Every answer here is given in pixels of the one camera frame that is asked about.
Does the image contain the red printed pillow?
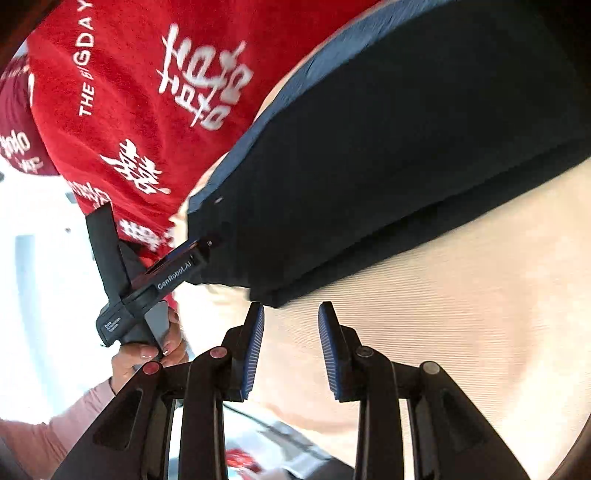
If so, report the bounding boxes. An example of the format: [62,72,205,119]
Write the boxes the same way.
[0,54,62,177]

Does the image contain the cream blanket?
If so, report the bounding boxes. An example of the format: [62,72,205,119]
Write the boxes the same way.
[168,69,591,480]

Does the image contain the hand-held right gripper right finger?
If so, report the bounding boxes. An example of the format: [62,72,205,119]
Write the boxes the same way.
[318,301,531,480]

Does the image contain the person's left hand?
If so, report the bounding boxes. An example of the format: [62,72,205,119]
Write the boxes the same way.
[111,307,190,394]

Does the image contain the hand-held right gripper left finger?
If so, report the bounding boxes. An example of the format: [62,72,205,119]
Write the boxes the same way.
[52,302,266,480]

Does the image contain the black pants patterned lining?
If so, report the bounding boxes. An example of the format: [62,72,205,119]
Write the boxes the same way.
[187,0,591,309]

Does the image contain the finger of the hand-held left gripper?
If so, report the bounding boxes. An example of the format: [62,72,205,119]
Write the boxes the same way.
[182,233,225,266]

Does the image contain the red printed blanket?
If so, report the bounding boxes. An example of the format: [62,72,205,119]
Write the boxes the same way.
[27,0,384,273]

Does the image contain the person's left forearm pink sleeve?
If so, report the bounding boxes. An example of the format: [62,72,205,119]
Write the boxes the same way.
[0,376,117,480]

